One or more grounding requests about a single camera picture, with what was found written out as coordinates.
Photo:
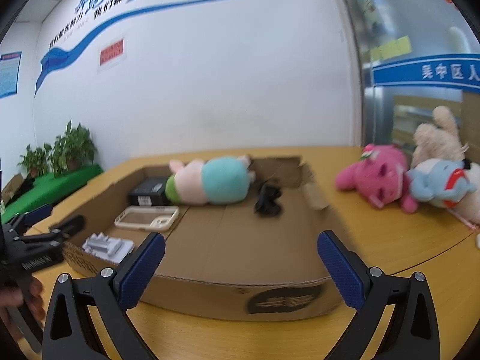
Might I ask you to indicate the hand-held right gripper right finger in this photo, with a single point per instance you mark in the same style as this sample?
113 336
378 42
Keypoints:
339 270

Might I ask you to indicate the blue ribbon wall decal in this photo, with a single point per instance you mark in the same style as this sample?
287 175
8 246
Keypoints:
86 41

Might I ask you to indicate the pink plush toy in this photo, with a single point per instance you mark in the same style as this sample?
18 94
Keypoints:
375 172

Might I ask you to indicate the blue wall notice poster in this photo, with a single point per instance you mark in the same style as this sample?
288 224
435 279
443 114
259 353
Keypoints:
9 75

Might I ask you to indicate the small black product box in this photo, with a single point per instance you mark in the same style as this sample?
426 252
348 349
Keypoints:
148 192

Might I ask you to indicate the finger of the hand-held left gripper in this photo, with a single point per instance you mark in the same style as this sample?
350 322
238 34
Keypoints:
69 227
39 213

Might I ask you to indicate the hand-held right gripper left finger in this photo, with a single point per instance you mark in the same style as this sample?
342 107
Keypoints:
144 270

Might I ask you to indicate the red wall notice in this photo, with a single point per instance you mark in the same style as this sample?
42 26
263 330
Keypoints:
111 52

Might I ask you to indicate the person's left hand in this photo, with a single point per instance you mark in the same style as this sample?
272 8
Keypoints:
35 300

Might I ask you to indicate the brown cardboard box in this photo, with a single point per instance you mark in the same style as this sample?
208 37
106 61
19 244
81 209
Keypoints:
243 240

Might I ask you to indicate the glass partition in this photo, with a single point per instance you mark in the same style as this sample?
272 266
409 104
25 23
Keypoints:
412 18

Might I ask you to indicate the blue banner with white lettering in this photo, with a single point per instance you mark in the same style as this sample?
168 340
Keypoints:
412 73

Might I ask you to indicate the large potted green plant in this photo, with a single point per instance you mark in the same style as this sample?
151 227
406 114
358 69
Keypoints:
73 146

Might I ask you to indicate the cream clear phone case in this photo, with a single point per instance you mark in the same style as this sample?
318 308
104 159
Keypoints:
146 218

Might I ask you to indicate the row of yellow sticky notes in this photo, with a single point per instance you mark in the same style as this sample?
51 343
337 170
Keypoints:
392 48

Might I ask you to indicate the light blue plush toy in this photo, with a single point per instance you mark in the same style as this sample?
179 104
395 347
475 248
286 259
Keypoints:
431 183

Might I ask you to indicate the teal and pink plush pig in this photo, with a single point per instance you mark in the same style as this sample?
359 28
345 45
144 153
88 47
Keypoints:
221 180

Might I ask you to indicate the beige plush toy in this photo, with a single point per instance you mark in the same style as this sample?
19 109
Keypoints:
435 138

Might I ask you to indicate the cartoon sticker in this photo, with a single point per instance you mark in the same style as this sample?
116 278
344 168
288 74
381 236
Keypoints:
371 3

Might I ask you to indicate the wooden desktop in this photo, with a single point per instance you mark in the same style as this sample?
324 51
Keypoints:
412 240

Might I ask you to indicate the flat cardboard carton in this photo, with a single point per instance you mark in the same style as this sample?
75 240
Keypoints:
13 187

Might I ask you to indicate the small potted green plant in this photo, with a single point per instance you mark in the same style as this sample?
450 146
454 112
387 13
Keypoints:
35 161

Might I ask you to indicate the black sunglasses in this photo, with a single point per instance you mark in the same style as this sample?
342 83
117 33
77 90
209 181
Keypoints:
268 204

